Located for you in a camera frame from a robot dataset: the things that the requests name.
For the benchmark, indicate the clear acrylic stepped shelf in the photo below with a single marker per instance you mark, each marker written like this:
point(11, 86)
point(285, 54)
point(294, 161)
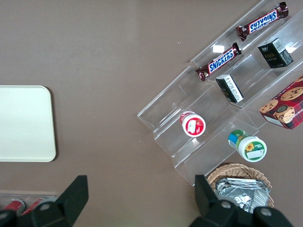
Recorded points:
point(165, 118)

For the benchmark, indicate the green lid sunflower jar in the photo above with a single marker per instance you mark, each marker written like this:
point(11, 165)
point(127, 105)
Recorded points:
point(251, 147)

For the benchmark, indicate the Snickers chocolate bar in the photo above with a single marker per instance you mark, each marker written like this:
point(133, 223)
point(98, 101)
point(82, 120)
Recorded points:
point(220, 62)
point(262, 21)

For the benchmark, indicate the red lid white jar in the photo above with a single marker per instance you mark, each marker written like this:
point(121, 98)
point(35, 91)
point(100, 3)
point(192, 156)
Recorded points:
point(193, 125)

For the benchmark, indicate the small black carton box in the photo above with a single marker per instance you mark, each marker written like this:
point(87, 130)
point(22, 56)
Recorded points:
point(272, 55)
point(229, 88)

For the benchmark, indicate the cream plastic serving tray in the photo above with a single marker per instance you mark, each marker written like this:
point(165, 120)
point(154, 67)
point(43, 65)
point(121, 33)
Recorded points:
point(23, 123)

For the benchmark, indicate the red plaid cookie box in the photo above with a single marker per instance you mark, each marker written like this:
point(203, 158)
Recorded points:
point(286, 106)

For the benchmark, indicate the light wicker basket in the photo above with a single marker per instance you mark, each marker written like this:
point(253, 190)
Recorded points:
point(236, 169)

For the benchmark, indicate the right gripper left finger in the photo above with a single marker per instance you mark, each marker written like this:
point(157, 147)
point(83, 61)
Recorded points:
point(68, 203)

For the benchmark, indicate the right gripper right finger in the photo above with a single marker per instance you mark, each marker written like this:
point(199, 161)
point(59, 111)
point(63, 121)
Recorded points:
point(210, 208)

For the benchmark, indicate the clear acrylic bottle rack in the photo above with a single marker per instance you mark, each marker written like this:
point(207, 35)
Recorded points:
point(28, 195)

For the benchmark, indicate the silver foil pack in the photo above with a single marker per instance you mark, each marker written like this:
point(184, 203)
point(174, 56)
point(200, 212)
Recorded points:
point(243, 194)

